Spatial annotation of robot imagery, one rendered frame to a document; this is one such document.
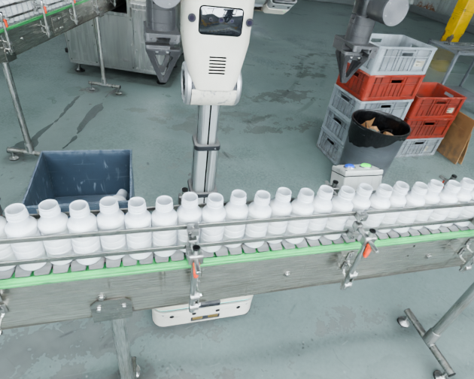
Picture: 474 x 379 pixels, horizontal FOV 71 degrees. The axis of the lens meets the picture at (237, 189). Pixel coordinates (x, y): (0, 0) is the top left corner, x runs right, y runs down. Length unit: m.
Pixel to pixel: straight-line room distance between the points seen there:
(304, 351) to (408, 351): 0.58
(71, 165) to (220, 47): 0.70
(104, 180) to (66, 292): 0.63
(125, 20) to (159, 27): 3.72
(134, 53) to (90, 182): 3.19
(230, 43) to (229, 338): 1.40
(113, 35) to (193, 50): 3.36
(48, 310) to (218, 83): 0.87
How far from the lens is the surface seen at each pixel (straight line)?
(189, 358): 1.84
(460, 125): 4.13
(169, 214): 0.78
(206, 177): 1.51
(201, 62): 1.23
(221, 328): 1.92
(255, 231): 0.86
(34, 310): 0.99
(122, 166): 1.40
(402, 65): 3.21
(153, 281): 0.90
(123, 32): 4.48
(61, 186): 1.48
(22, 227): 0.82
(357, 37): 0.88
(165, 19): 0.73
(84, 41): 4.70
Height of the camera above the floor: 1.66
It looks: 37 degrees down
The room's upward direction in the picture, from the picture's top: 9 degrees clockwise
